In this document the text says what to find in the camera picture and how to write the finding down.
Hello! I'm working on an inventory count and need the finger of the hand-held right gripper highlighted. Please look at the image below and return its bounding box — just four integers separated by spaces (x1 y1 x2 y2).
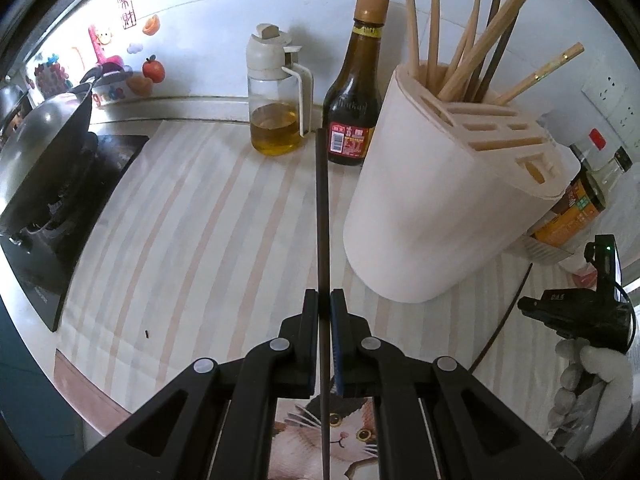
517 294 557 328

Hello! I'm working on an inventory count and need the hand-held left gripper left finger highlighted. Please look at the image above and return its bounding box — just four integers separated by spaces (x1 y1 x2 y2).
62 287 321 480

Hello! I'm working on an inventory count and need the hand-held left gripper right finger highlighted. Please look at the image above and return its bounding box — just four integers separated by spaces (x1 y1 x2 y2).
330 287 583 480

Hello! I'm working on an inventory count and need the cream plastic utensil holder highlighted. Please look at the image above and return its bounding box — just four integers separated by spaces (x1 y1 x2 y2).
344 61 584 304

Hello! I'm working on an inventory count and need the person's right hand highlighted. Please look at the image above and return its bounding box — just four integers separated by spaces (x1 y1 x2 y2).
546 336 637 462

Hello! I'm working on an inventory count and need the orange-label jar black lid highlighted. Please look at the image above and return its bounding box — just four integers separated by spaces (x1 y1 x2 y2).
529 167 609 252

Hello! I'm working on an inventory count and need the black-capped bottle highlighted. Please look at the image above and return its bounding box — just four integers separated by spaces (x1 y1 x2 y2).
587 145 634 197

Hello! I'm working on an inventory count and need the striped cat-print table mat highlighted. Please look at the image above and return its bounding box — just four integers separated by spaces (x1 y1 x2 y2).
54 119 568 480

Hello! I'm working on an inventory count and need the red-capped sauce bottle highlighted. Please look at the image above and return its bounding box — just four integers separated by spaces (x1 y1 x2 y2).
569 128 609 172

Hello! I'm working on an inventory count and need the glass oil dispenser bottle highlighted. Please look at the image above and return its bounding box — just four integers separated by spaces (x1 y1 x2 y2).
245 23 314 156

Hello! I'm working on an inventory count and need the dark sauce bottle red label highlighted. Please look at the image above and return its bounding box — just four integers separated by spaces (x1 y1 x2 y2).
322 0 390 167

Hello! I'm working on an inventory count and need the black gas stove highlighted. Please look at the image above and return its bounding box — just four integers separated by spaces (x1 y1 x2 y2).
0 132 151 334

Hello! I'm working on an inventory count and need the black wok with steel lid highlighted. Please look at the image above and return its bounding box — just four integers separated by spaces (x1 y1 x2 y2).
0 80 99 234

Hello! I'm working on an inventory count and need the white wall socket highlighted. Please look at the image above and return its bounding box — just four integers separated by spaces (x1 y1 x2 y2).
581 59 627 112
612 94 640 132

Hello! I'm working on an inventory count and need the red apple wall sticker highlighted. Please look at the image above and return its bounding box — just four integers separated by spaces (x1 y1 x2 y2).
142 54 166 84

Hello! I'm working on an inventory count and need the bowl wall sticker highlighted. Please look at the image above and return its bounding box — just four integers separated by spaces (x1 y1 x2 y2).
89 57 137 109

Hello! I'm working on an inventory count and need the pink cartoon wall sticker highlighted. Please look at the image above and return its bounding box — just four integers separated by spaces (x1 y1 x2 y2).
87 23 114 64

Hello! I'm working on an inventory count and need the grape wall sticker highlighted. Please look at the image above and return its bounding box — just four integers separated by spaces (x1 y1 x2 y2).
32 54 69 97

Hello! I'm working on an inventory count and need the red seal wall sticker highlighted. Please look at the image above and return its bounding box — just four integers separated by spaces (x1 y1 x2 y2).
115 0 139 31

